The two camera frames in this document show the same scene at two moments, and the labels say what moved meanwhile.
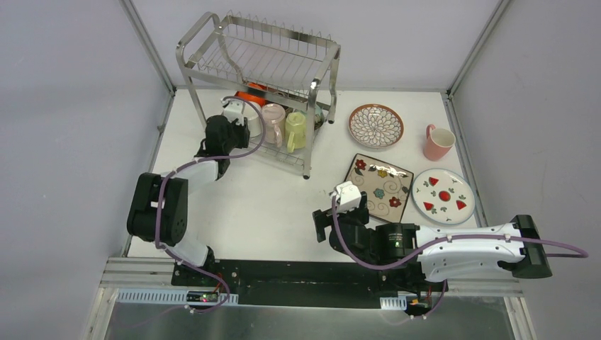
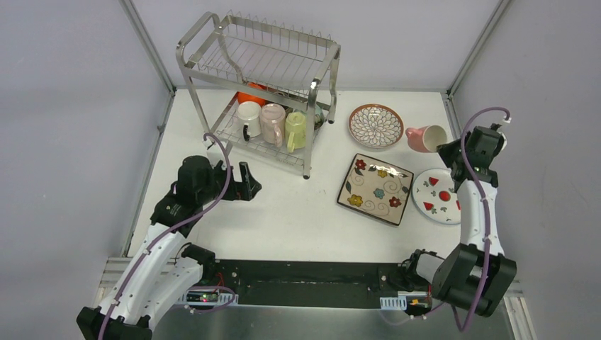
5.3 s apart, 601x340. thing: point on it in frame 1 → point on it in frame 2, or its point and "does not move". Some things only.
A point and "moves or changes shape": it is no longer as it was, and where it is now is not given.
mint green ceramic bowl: x=319 y=117 does not move
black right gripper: x=322 y=220 → x=445 y=151
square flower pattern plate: x=388 y=186 does not move
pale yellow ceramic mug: x=295 y=131 does not move
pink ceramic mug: x=439 y=142 moves or changes shape
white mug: x=252 y=111 does not move
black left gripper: x=236 y=136 → x=239 y=183
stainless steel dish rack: x=257 y=78 does not move
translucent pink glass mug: x=273 y=117 does not move
